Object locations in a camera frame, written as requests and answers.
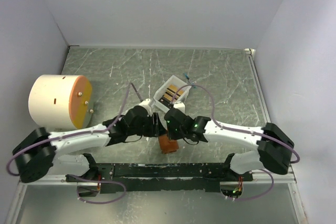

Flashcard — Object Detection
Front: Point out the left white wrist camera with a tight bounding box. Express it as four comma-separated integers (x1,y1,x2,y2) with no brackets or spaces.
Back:
139,99,155,113

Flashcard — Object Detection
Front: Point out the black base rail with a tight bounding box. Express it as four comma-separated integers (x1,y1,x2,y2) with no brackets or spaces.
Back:
81,163,253,194

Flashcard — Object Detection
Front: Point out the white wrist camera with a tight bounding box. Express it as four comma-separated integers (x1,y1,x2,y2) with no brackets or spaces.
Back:
173,101,185,113
139,99,155,113

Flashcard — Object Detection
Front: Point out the white cylinder with orange lid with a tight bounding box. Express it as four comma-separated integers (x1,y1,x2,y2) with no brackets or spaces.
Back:
28,74,93,130

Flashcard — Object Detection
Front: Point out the aluminium frame rail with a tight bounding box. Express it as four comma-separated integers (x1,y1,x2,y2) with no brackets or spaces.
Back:
246,53,299,184

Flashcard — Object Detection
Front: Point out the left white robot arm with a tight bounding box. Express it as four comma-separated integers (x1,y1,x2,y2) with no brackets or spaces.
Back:
12,105,166,183

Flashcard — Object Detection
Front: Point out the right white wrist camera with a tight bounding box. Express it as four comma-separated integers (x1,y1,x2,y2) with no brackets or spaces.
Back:
173,101,185,113

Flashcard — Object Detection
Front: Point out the blue pen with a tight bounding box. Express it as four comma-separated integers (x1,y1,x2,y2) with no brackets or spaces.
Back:
183,73,196,88

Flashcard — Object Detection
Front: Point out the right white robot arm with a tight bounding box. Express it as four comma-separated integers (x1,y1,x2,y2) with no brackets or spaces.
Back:
164,108,294,181

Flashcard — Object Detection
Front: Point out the white corner bracket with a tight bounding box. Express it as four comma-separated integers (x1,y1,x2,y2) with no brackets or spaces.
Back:
244,48,256,57

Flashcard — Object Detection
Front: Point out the brown leather card holder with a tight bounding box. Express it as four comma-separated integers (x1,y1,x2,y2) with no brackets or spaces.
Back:
158,134,179,154

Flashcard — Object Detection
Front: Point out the white card tray box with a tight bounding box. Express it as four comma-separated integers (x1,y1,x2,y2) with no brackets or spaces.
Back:
153,75,191,113

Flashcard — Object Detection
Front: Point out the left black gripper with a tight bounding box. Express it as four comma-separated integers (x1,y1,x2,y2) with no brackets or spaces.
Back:
128,112,168,137

